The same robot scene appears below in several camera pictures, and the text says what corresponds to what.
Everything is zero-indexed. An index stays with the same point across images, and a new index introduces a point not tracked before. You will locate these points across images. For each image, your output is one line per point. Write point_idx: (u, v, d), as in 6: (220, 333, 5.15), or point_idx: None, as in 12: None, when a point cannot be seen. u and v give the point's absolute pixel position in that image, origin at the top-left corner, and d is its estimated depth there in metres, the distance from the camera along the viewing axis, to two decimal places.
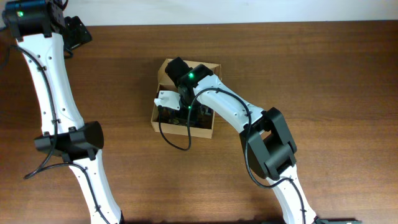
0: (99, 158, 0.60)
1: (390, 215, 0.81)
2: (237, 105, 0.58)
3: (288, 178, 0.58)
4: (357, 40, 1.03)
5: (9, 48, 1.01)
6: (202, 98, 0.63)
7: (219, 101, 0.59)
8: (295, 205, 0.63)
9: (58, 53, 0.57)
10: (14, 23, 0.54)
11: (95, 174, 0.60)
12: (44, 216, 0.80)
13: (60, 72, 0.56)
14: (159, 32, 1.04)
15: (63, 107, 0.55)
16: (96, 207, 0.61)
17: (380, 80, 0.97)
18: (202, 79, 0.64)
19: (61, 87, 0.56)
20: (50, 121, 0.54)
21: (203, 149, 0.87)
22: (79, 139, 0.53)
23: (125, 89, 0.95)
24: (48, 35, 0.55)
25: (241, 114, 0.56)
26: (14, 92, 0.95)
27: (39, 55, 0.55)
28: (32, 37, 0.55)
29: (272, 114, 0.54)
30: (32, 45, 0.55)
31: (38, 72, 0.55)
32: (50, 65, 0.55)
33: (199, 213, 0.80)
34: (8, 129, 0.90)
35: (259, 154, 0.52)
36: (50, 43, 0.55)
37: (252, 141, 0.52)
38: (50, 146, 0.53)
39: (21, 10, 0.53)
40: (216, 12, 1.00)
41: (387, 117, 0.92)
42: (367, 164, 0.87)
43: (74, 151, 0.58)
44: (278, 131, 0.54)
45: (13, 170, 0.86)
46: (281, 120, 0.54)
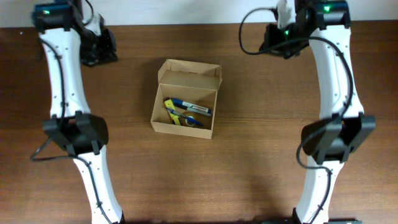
0: (103, 154, 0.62)
1: (390, 215, 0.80)
2: (345, 88, 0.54)
3: (328, 170, 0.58)
4: (360, 40, 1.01)
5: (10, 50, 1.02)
6: (317, 46, 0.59)
7: (332, 70, 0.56)
8: (315, 200, 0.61)
9: (74, 46, 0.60)
10: (40, 18, 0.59)
11: (98, 169, 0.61)
12: (45, 216, 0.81)
13: (73, 62, 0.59)
14: (159, 32, 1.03)
15: (73, 91, 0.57)
16: (98, 203, 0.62)
17: (382, 79, 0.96)
18: (332, 25, 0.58)
19: (74, 74, 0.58)
20: (58, 103, 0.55)
21: (202, 150, 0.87)
22: (83, 124, 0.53)
23: (126, 89, 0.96)
24: (68, 30, 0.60)
25: (341, 98, 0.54)
26: (16, 93, 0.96)
27: (58, 45, 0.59)
28: (53, 31, 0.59)
29: (366, 121, 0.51)
30: (51, 38, 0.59)
31: (55, 60, 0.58)
32: (66, 55, 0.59)
33: (199, 213, 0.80)
34: (10, 128, 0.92)
35: (324, 140, 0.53)
36: (68, 37, 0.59)
37: (330, 130, 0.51)
38: (54, 129, 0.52)
39: (48, 9, 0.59)
40: (215, 13, 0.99)
41: (390, 117, 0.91)
42: (368, 165, 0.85)
43: (79, 144, 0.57)
44: (357, 136, 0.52)
45: (16, 168, 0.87)
46: (368, 131, 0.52)
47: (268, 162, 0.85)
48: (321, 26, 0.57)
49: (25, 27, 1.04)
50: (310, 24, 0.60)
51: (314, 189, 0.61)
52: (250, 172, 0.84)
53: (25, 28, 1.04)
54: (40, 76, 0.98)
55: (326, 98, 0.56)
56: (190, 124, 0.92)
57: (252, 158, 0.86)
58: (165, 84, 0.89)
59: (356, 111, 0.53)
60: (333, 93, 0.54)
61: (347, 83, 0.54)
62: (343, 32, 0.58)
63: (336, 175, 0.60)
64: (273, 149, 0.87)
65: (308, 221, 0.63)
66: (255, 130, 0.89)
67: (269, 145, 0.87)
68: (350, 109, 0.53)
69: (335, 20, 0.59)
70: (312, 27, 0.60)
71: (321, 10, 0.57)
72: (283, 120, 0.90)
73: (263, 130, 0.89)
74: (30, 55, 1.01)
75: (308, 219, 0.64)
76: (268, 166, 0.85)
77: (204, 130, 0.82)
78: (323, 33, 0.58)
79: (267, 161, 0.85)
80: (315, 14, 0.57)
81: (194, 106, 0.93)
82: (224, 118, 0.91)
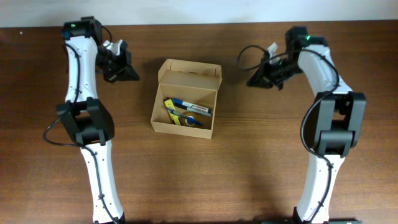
0: (109, 145, 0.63)
1: (390, 215, 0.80)
2: (333, 76, 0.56)
3: (329, 163, 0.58)
4: (359, 40, 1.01)
5: (10, 49, 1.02)
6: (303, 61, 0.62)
7: (318, 65, 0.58)
8: (316, 195, 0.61)
9: (92, 50, 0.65)
10: (66, 29, 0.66)
11: (103, 160, 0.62)
12: (45, 216, 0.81)
13: (90, 62, 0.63)
14: (158, 32, 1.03)
15: (87, 83, 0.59)
16: (101, 195, 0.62)
17: (382, 79, 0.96)
18: (313, 45, 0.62)
19: (89, 71, 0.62)
20: (73, 91, 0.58)
21: (202, 149, 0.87)
22: (94, 109, 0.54)
23: (125, 88, 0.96)
24: (88, 37, 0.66)
25: (329, 83, 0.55)
26: (15, 93, 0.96)
27: (78, 48, 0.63)
28: (76, 38, 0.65)
29: (357, 97, 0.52)
30: (74, 42, 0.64)
31: (74, 58, 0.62)
32: (84, 54, 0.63)
33: (199, 213, 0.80)
34: (10, 128, 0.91)
35: (321, 120, 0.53)
36: (88, 42, 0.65)
37: (326, 102, 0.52)
38: (64, 114, 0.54)
39: (74, 24, 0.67)
40: (215, 12, 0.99)
41: (390, 117, 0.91)
42: (368, 165, 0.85)
43: (87, 134, 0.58)
44: (353, 115, 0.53)
45: (15, 168, 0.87)
46: (362, 107, 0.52)
47: (268, 162, 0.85)
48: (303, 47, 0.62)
49: (25, 26, 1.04)
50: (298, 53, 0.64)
51: (314, 184, 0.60)
52: (251, 172, 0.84)
53: (25, 28, 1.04)
54: (40, 76, 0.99)
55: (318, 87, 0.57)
56: (189, 124, 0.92)
57: (252, 158, 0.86)
58: (165, 84, 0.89)
59: (346, 91, 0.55)
60: (323, 79, 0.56)
61: (333, 73, 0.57)
62: (324, 50, 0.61)
63: (336, 170, 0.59)
64: (273, 149, 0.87)
65: (308, 219, 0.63)
66: (255, 130, 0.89)
67: (269, 145, 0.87)
68: (340, 89, 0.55)
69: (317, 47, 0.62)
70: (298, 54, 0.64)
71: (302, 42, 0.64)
72: (284, 120, 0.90)
73: (263, 130, 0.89)
74: (31, 55, 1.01)
75: (308, 216, 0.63)
76: (268, 165, 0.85)
77: (204, 129, 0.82)
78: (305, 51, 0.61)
79: (267, 161, 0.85)
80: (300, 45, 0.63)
81: (194, 106, 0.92)
82: (225, 118, 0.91)
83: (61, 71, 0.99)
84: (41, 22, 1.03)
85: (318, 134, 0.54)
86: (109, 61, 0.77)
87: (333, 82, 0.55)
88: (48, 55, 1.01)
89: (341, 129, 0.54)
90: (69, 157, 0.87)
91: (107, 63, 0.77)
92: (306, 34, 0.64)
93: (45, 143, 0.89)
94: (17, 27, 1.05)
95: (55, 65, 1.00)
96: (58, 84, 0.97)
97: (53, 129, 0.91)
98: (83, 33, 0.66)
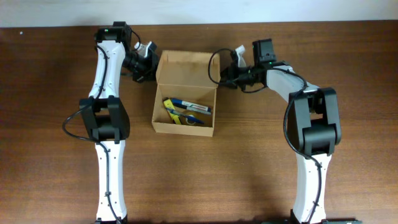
0: (122, 144, 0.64)
1: (390, 215, 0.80)
2: (299, 82, 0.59)
3: (317, 163, 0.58)
4: (359, 40, 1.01)
5: (10, 50, 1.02)
6: (271, 79, 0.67)
7: (283, 77, 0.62)
8: (310, 195, 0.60)
9: (120, 54, 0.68)
10: (100, 33, 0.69)
11: (115, 158, 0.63)
12: (45, 216, 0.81)
13: (117, 65, 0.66)
14: (159, 32, 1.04)
15: (111, 81, 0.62)
16: (107, 192, 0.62)
17: (381, 79, 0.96)
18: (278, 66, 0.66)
19: (115, 73, 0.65)
20: (97, 88, 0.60)
21: (202, 149, 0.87)
22: (114, 108, 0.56)
23: (125, 89, 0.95)
24: (119, 42, 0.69)
25: (297, 87, 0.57)
26: (15, 93, 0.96)
27: (108, 50, 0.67)
28: (107, 41, 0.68)
29: (326, 92, 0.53)
30: (105, 45, 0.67)
31: (102, 59, 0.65)
32: (112, 56, 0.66)
33: (199, 213, 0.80)
34: (10, 128, 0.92)
35: (300, 119, 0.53)
36: (119, 46, 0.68)
37: (299, 101, 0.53)
38: (87, 109, 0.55)
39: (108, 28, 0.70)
40: (215, 13, 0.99)
41: (390, 117, 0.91)
42: (369, 165, 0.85)
43: (105, 130, 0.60)
44: (328, 109, 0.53)
45: (15, 168, 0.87)
46: (334, 100, 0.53)
47: (267, 162, 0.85)
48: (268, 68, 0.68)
49: (25, 26, 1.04)
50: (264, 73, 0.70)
51: (306, 184, 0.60)
52: (251, 172, 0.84)
53: (25, 28, 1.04)
54: (40, 76, 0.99)
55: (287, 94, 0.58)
56: (190, 122, 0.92)
57: (252, 158, 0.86)
58: (165, 83, 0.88)
59: (314, 88, 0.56)
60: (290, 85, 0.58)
61: (298, 79, 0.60)
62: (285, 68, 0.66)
63: (325, 168, 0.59)
64: (273, 149, 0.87)
65: (306, 219, 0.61)
66: (255, 130, 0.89)
67: (269, 145, 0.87)
68: (308, 88, 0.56)
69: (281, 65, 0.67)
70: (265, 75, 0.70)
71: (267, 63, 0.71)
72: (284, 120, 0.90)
73: (263, 130, 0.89)
74: (31, 55, 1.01)
75: (306, 218, 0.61)
76: (268, 165, 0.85)
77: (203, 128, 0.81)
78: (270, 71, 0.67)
79: (267, 161, 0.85)
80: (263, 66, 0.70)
81: (194, 105, 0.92)
82: (224, 118, 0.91)
83: (61, 71, 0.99)
84: (41, 23, 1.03)
85: (301, 134, 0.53)
86: (136, 62, 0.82)
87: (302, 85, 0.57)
88: (48, 56, 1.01)
89: (321, 126, 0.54)
90: (69, 157, 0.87)
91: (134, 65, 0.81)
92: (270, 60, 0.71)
93: (45, 143, 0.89)
94: (17, 27, 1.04)
95: (55, 65, 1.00)
96: (58, 84, 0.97)
97: (53, 130, 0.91)
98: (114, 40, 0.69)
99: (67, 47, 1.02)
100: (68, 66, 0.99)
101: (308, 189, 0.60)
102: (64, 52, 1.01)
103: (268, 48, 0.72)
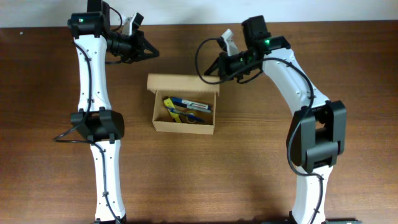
0: (118, 144, 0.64)
1: (390, 215, 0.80)
2: (305, 86, 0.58)
3: (319, 176, 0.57)
4: (359, 40, 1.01)
5: (9, 50, 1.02)
6: (270, 67, 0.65)
7: (286, 74, 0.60)
8: (311, 203, 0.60)
9: (102, 51, 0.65)
10: (74, 24, 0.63)
11: (111, 158, 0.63)
12: (45, 216, 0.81)
13: (101, 66, 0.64)
14: (159, 32, 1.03)
15: (99, 90, 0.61)
16: (104, 192, 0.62)
17: (381, 79, 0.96)
18: (277, 50, 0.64)
19: (100, 75, 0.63)
20: (86, 99, 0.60)
21: (202, 149, 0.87)
22: (106, 118, 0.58)
23: (125, 89, 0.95)
24: (98, 37, 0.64)
25: (303, 94, 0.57)
26: (14, 93, 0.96)
27: (87, 49, 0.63)
28: (85, 36, 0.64)
29: (336, 107, 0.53)
30: (83, 42, 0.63)
31: (84, 62, 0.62)
32: (94, 56, 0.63)
33: (199, 213, 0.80)
34: (10, 128, 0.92)
35: (305, 139, 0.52)
36: (98, 42, 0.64)
37: (306, 122, 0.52)
38: (79, 122, 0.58)
39: (82, 18, 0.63)
40: (216, 13, 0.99)
41: (389, 117, 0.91)
42: (369, 165, 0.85)
43: (100, 134, 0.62)
44: (334, 126, 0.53)
45: (15, 168, 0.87)
46: (342, 115, 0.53)
47: (267, 162, 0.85)
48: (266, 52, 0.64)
49: (25, 27, 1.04)
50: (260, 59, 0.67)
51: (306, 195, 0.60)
52: (251, 172, 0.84)
53: (25, 28, 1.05)
54: (40, 76, 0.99)
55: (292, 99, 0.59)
56: (190, 121, 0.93)
57: (252, 158, 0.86)
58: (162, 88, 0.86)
59: (323, 101, 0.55)
60: (296, 92, 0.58)
61: (303, 79, 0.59)
62: (285, 52, 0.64)
63: (326, 179, 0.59)
64: (273, 149, 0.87)
65: None
66: (255, 130, 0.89)
67: (269, 145, 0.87)
68: (316, 102, 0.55)
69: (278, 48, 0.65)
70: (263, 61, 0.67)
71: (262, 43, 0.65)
72: (284, 119, 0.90)
73: (263, 130, 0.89)
74: (31, 55, 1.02)
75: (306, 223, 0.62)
76: (268, 165, 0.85)
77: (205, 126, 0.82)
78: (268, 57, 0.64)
79: (267, 161, 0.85)
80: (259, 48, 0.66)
81: (194, 104, 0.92)
82: (224, 118, 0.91)
83: (61, 71, 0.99)
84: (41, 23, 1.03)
85: (305, 152, 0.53)
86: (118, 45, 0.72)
87: (307, 92, 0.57)
88: (48, 55, 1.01)
89: (324, 140, 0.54)
90: (69, 157, 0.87)
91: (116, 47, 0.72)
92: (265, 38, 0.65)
93: (45, 143, 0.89)
94: (17, 27, 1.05)
95: (55, 66, 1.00)
96: (58, 84, 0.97)
97: (53, 130, 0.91)
98: (93, 28, 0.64)
99: (67, 48, 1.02)
100: (68, 66, 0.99)
101: (308, 196, 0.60)
102: (63, 52, 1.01)
103: (260, 25, 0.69)
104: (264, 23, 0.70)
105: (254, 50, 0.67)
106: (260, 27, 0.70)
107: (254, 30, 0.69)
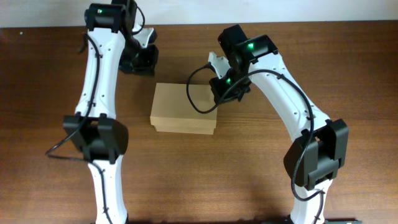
0: (119, 163, 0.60)
1: (390, 215, 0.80)
2: (301, 104, 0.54)
3: (319, 190, 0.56)
4: (359, 40, 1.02)
5: (10, 49, 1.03)
6: (257, 78, 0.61)
7: (280, 90, 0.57)
8: (311, 211, 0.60)
9: (117, 48, 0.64)
10: (92, 15, 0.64)
11: (111, 178, 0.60)
12: (45, 216, 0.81)
13: (111, 65, 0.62)
14: (160, 32, 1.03)
15: (104, 94, 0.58)
16: (104, 208, 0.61)
17: (380, 79, 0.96)
18: (262, 57, 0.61)
19: (109, 76, 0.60)
20: (86, 101, 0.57)
21: (203, 149, 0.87)
22: (106, 129, 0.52)
23: (125, 89, 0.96)
24: (115, 32, 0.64)
25: (300, 112, 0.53)
26: (13, 93, 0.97)
27: (101, 45, 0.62)
28: (101, 30, 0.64)
29: (338, 126, 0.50)
30: (97, 37, 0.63)
31: (94, 58, 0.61)
32: (106, 53, 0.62)
33: (199, 213, 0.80)
34: (10, 128, 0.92)
35: (308, 165, 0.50)
36: (114, 38, 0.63)
37: (309, 149, 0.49)
38: (74, 129, 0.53)
39: (102, 10, 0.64)
40: (216, 12, 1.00)
41: (389, 117, 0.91)
42: (369, 164, 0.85)
43: (97, 149, 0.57)
44: (336, 147, 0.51)
45: (15, 168, 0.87)
46: (345, 135, 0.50)
47: (267, 162, 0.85)
48: (252, 60, 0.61)
49: (26, 27, 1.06)
50: (244, 66, 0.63)
51: (307, 206, 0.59)
52: (251, 172, 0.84)
53: (27, 28, 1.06)
54: (39, 76, 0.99)
55: (288, 119, 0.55)
56: None
57: (252, 158, 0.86)
58: (162, 91, 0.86)
59: (323, 121, 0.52)
60: (293, 112, 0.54)
61: (300, 96, 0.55)
62: (273, 58, 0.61)
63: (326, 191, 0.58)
64: (273, 149, 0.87)
65: None
66: (255, 130, 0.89)
67: (269, 145, 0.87)
68: (317, 123, 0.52)
69: (264, 54, 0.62)
70: (246, 67, 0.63)
71: (245, 50, 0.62)
72: None
73: (263, 130, 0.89)
74: (30, 54, 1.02)
75: None
76: (268, 165, 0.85)
77: (207, 119, 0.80)
78: (255, 66, 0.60)
79: (267, 161, 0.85)
80: (243, 54, 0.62)
81: None
82: (223, 118, 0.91)
83: (61, 71, 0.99)
84: (42, 22, 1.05)
85: (306, 176, 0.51)
86: (135, 53, 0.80)
87: (305, 111, 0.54)
88: (49, 55, 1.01)
89: (326, 160, 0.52)
90: (69, 156, 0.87)
91: (132, 55, 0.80)
92: (249, 43, 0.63)
93: (45, 143, 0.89)
94: (18, 27, 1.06)
95: (55, 65, 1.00)
96: (58, 84, 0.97)
97: (53, 129, 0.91)
98: (112, 22, 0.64)
99: (67, 48, 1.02)
100: (68, 66, 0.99)
101: (310, 205, 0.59)
102: (63, 51, 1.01)
103: (239, 35, 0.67)
104: (241, 30, 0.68)
105: (237, 55, 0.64)
106: (240, 36, 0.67)
107: (234, 41, 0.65)
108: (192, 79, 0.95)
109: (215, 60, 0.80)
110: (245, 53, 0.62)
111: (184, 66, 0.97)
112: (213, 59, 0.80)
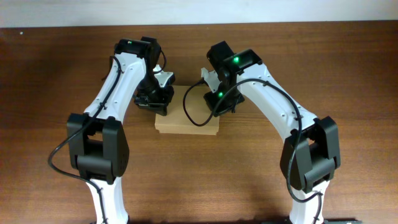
0: (117, 182, 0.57)
1: (390, 215, 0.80)
2: (287, 105, 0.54)
3: (317, 191, 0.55)
4: (358, 40, 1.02)
5: (10, 49, 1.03)
6: (245, 88, 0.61)
7: (267, 95, 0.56)
8: (310, 212, 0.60)
9: (138, 71, 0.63)
10: (122, 45, 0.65)
11: (109, 195, 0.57)
12: (45, 216, 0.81)
13: (130, 81, 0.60)
14: (160, 32, 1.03)
15: (116, 100, 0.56)
16: (103, 219, 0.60)
17: (381, 79, 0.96)
18: (249, 68, 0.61)
19: (125, 88, 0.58)
20: (97, 103, 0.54)
21: (203, 150, 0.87)
22: (109, 132, 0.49)
23: None
24: (140, 57, 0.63)
25: (289, 115, 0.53)
26: (13, 93, 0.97)
27: (125, 64, 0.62)
28: (127, 53, 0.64)
29: (326, 124, 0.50)
30: (124, 58, 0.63)
31: (116, 72, 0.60)
32: (128, 72, 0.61)
33: (199, 213, 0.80)
34: (10, 128, 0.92)
35: (301, 165, 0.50)
36: (138, 61, 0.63)
37: (300, 149, 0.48)
38: (78, 127, 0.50)
39: (132, 41, 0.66)
40: (216, 12, 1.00)
41: (389, 117, 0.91)
42: (369, 164, 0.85)
43: (92, 166, 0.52)
44: (329, 144, 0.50)
45: (15, 168, 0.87)
46: (334, 132, 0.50)
47: (267, 162, 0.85)
48: (239, 72, 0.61)
49: (26, 27, 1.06)
50: (232, 79, 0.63)
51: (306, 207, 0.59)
52: (250, 172, 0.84)
53: (27, 28, 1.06)
54: (39, 76, 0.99)
55: (277, 122, 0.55)
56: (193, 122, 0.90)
57: (251, 158, 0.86)
58: None
59: (311, 120, 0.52)
60: (280, 114, 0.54)
61: (286, 99, 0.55)
62: (260, 68, 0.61)
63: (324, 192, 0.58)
64: (273, 149, 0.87)
65: None
66: (255, 130, 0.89)
67: (269, 146, 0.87)
68: (305, 122, 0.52)
69: (249, 65, 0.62)
70: (234, 79, 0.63)
71: (232, 63, 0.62)
72: None
73: (263, 131, 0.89)
74: (31, 55, 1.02)
75: None
76: (268, 165, 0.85)
77: (210, 125, 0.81)
78: (241, 77, 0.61)
79: (267, 161, 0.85)
80: (229, 68, 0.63)
81: None
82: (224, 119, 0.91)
83: (61, 71, 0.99)
84: (42, 23, 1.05)
85: (303, 177, 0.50)
86: (153, 89, 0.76)
87: (293, 112, 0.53)
88: (49, 55, 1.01)
89: (321, 159, 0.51)
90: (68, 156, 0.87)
91: (149, 90, 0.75)
92: (234, 56, 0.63)
93: (45, 143, 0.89)
94: (18, 27, 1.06)
95: (55, 66, 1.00)
96: (57, 84, 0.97)
97: (53, 129, 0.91)
98: (137, 51, 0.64)
99: (67, 48, 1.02)
100: (68, 66, 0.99)
101: (308, 206, 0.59)
102: (63, 51, 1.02)
103: (225, 51, 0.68)
104: (229, 47, 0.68)
105: (225, 70, 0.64)
106: (226, 51, 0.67)
107: (221, 57, 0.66)
108: (192, 79, 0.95)
109: (208, 74, 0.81)
110: (231, 67, 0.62)
111: (184, 66, 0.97)
112: (205, 74, 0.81)
